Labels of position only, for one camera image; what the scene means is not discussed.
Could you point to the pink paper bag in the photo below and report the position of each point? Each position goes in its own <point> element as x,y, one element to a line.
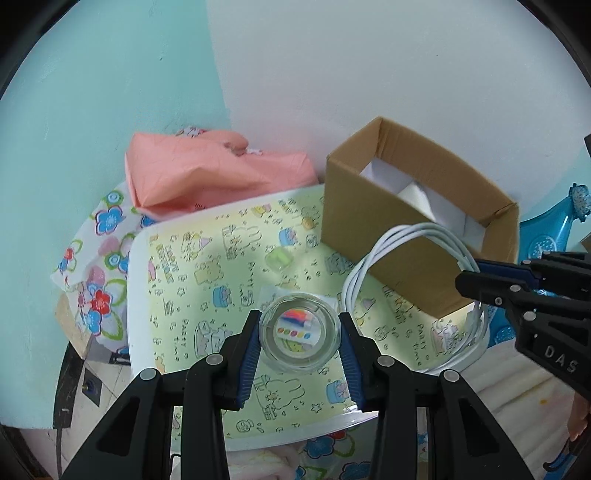
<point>172,175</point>

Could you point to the white cloth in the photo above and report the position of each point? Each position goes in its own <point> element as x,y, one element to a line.
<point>416,196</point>

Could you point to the yellow cartoon tray table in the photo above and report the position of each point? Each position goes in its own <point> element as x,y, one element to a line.
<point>193,280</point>

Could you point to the small green case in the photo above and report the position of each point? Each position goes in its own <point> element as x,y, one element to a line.
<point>278,259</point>

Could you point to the floral patterned cloth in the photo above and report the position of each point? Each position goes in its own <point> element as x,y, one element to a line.
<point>93,271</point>

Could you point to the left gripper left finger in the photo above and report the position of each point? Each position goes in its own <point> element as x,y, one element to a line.
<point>133,439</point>

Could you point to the brown cardboard box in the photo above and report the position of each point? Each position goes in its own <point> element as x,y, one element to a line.
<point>387,175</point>

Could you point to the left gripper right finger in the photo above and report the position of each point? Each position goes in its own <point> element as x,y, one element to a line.
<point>465,440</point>

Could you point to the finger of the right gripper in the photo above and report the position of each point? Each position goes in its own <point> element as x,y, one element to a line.
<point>560,273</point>
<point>516,298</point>

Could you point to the black wall socket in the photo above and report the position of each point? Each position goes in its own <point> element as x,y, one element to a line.
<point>92,387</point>

